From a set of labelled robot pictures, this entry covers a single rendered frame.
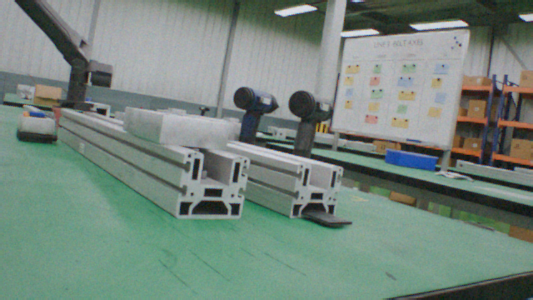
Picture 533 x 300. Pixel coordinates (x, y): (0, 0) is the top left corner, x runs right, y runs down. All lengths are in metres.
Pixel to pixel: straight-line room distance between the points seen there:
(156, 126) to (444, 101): 3.29
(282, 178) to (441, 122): 3.13
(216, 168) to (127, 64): 12.11
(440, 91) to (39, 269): 3.62
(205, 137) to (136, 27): 12.24
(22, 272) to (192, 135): 0.34
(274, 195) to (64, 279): 0.42
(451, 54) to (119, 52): 10.19
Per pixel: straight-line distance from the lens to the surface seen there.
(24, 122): 1.13
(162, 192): 0.59
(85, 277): 0.35
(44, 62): 12.35
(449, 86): 3.76
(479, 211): 2.02
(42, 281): 0.34
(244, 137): 1.12
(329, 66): 9.39
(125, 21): 12.78
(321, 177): 0.71
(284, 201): 0.67
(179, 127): 0.61
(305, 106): 0.92
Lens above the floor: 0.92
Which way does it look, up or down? 3 degrees down
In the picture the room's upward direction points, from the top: 9 degrees clockwise
